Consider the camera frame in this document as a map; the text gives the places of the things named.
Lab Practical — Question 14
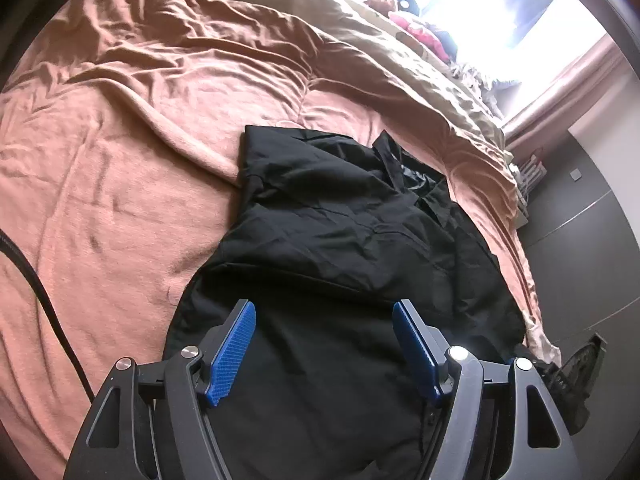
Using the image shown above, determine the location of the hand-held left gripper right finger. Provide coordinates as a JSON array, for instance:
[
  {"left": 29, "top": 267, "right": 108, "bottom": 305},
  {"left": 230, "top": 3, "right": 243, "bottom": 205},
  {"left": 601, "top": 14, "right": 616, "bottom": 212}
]
[{"left": 392, "top": 300, "right": 583, "bottom": 480}]

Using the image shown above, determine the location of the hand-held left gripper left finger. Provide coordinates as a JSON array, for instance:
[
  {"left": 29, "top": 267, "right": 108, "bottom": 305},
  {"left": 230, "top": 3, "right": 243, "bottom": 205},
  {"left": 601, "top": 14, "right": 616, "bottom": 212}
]
[{"left": 62, "top": 299, "right": 257, "bottom": 480}]

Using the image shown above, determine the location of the black jacket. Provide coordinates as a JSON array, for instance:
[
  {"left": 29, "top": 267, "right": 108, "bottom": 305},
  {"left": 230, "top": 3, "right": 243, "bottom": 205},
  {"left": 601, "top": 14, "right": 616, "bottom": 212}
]
[{"left": 162, "top": 125, "right": 528, "bottom": 480}]

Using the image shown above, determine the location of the black floor fan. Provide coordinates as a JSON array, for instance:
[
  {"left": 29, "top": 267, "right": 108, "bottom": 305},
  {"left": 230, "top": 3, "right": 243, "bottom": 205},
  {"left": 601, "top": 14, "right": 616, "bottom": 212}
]
[{"left": 540, "top": 332, "right": 609, "bottom": 437}]

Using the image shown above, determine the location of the pink fleece blanket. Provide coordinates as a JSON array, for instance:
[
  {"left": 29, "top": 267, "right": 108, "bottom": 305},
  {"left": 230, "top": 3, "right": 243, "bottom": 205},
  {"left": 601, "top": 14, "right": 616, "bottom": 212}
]
[{"left": 0, "top": 0, "right": 563, "bottom": 480}]

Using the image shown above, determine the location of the grey patterned cloth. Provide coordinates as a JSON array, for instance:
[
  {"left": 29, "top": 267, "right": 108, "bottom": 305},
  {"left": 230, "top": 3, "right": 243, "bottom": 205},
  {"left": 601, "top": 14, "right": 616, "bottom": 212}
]
[{"left": 447, "top": 57, "right": 506, "bottom": 116}]

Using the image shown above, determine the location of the pink curtain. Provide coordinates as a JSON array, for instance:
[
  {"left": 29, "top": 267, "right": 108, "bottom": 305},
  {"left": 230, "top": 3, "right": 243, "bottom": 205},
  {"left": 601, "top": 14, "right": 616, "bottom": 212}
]
[{"left": 502, "top": 34, "right": 632, "bottom": 162}]

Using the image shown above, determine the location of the tan duvet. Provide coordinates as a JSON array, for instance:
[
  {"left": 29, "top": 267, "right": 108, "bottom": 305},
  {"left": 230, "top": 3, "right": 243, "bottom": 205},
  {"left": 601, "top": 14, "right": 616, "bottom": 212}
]
[{"left": 177, "top": 0, "right": 517, "bottom": 173}]

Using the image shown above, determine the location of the black cable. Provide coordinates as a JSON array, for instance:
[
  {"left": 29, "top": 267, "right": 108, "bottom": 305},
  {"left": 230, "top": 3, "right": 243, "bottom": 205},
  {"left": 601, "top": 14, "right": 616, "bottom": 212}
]
[{"left": 0, "top": 229, "right": 95, "bottom": 402}]

